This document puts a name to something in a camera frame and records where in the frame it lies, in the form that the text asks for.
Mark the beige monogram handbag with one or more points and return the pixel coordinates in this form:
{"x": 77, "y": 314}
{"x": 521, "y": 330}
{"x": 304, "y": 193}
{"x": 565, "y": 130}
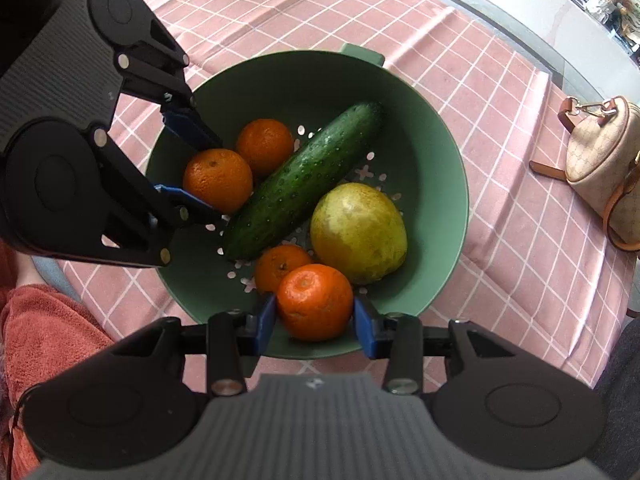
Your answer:
{"x": 602, "y": 164}

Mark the green cucumber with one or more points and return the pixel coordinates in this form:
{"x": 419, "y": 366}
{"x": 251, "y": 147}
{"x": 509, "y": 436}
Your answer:
{"x": 288, "y": 197}

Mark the pink checked tablecloth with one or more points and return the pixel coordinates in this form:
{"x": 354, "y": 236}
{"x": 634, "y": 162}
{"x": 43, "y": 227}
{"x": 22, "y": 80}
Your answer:
{"x": 536, "y": 267}

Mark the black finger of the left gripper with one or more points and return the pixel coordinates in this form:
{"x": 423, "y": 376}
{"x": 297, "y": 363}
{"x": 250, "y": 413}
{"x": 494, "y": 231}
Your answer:
{"x": 152, "y": 66}

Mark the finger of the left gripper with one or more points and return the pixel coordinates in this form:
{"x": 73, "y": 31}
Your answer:
{"x": 73, "y": 194}

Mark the yellow-green pear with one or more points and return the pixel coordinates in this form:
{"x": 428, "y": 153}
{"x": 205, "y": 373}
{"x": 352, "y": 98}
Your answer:
{"x": 359, "y": 231}

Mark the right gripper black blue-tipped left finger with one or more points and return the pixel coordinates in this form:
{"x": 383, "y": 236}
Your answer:
{"x": 145, "y": 394}

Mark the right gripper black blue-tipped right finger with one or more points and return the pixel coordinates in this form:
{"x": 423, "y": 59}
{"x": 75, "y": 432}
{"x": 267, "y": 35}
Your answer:
{"x": 487, "y": 396}

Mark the orange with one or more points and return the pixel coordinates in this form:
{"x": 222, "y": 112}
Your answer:
{"x": 220, "y": 178}
{"x": 315, "y": 303}
{"x": 265, "y": 144}
{"x": 272, "y": 266}

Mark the red fuzzy sleeve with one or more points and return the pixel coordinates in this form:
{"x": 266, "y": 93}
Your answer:
{"x": 43, "y": 333}

